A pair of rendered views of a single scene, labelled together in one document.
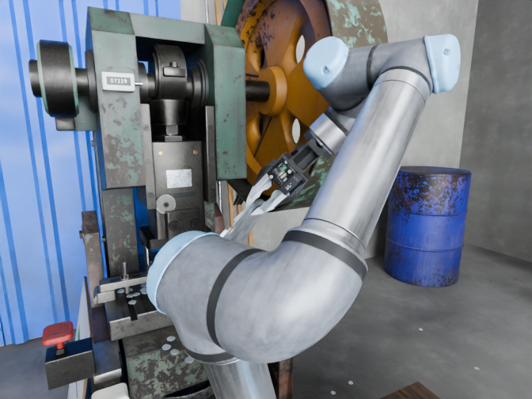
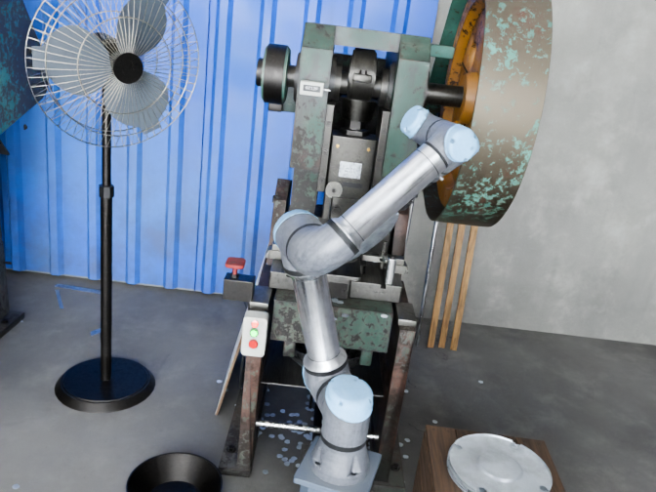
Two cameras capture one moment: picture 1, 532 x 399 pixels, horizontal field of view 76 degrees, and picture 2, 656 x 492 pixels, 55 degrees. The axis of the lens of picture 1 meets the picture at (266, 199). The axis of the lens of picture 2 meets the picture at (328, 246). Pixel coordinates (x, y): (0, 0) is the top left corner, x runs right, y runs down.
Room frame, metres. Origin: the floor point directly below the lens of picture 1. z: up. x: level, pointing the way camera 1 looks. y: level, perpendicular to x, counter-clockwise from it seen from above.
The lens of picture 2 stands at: (-0.84, -0.64, 1.51)
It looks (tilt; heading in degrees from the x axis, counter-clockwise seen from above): 19 degrees down; 27
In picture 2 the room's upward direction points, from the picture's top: 7 degrees clockwise
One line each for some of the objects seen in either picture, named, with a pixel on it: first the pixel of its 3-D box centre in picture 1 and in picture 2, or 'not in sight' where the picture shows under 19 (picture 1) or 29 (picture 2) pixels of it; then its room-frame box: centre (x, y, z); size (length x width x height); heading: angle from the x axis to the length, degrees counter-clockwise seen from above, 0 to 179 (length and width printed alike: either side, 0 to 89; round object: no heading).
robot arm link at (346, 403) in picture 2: not in sight; (347, 408); (0.40, -0.11, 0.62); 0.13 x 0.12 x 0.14; 49
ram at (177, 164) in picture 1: (176, 185); (348, 175); (1.02, 0.27, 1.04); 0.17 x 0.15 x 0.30; 28
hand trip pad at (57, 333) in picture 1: (59, 343); (234, 271); (0.70, 0.47, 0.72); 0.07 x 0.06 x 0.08; 28
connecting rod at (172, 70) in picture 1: (168, 106); (357, 102); (1.05, 0.29, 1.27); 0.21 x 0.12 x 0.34; 28
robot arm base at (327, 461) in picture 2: not in sight; (342, 449); (0.40, -0.11, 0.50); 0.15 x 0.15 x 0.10
